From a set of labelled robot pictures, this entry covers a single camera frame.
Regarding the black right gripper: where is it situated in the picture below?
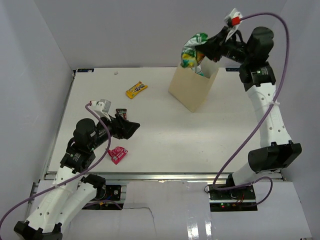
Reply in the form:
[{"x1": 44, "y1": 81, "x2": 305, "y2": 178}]
[{"x1": 195, "y1": 26, "x2": 252, "y2": 66}]

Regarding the beige paper bag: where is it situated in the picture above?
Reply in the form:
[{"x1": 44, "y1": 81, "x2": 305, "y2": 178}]
[{"x1": 168, "y1": 58, "x2": 220, "y2": 113}]

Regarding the yellow M&M's packet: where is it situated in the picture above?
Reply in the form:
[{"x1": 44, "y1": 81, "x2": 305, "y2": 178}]
[{"x1": 125, "y1": 81, "x2": 148, "y2": 99}]

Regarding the brown M&M's packet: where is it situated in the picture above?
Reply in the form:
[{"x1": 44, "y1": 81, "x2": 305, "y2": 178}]
[{"x1": 115, "y1": 108, "x2": 127, "y2": 120}]

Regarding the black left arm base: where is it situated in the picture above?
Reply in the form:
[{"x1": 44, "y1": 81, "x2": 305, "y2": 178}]
[{"x1": 83, "y1": 174, "x2": 122, "y2": 207}]

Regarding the pink candy packet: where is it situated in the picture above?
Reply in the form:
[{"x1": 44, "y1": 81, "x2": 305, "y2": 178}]
[{"x1": 107, "y1": 146, "x2": 128, "y2": 165}]

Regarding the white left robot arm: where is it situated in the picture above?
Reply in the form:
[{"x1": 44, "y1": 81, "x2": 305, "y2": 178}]
[{"x1": 14, "y1": 114, "x2": 140, "y2": 240}]

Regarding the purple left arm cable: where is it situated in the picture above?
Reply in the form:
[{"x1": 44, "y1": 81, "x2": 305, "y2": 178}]
[{"x1": 0, "y1": 100, "x2": 112, "y2": 228}]

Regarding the teal candy bag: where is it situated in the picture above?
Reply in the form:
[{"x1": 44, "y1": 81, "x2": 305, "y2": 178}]
[{"x1": 195, "y1": 70, "x2": 204, "y2": 76}]

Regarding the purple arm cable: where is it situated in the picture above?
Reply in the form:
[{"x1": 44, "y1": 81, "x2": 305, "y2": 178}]
[
  {"x1": 204, "y1": 13, "x2": 291, "y2": 208},
  {"x1": 0, "y1": 100, "x2": 112, "y2": 228}
]

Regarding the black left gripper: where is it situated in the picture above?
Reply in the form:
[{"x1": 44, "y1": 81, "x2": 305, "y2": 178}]
[{"x1": 89, "y1": 111, "x2": 141, "y2": 150}]

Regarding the aluminium table frame rail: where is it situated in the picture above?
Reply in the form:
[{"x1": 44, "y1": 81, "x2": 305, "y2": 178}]
[{"x1": 43, "y1": 172, "x2": 286, "y2": 181}]

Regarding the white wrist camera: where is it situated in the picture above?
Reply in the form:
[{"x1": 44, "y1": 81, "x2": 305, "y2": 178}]
[
  {"x1": 224, "y1": 8, "x2": 243, "y2": 41},
  {"x1": 90, "y1": 99, "x2": 112, "y2": 121}
]

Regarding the green Skittles packet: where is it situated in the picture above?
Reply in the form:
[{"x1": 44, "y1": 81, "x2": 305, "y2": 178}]
[{"x1": 180, "y1": 32, "x2": 208, "y2": 73}]

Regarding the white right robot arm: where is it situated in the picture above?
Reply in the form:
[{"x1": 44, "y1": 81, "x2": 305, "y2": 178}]
[{"x1": 195, "y1": 26, "x2": 302, "y2": 200}]

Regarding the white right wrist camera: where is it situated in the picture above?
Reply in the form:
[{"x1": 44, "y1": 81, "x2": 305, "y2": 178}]
[{"x1": 224, "y1": 8, "x2": 243, "y2": 41}]

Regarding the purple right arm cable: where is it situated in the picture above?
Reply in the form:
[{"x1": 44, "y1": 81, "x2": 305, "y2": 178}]
[{"x1": 204, "y1": 13, "x2": 291, "y2": 208}]

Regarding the white paper sheet front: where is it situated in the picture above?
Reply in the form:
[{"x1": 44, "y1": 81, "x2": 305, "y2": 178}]
[{"x1": 23, "y1": 180, "x2": 313, "y2": 240}]

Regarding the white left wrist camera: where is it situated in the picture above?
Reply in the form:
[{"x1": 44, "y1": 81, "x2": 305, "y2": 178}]
[{"x1": 90, "y1": 99, "x2": 112, "y2": 121}]

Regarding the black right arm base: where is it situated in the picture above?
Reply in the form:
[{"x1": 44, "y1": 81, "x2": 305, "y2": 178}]
[{"x1": 204, "y1": 184, "x2": 258, "y2": 213}]

